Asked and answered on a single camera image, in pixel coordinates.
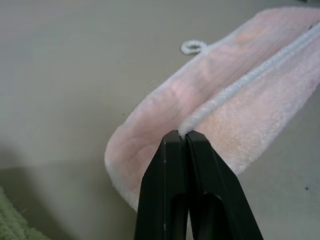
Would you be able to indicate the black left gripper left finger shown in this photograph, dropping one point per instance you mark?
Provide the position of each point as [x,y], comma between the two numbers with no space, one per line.
[160,180]

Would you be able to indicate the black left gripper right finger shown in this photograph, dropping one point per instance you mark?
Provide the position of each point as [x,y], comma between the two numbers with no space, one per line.
[215,190]

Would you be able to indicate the pink fluffy towel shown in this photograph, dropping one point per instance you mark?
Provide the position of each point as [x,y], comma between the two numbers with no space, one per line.
[225,82]

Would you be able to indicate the green fluffy towel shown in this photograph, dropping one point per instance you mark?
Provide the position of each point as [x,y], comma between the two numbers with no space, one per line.
[15,220]

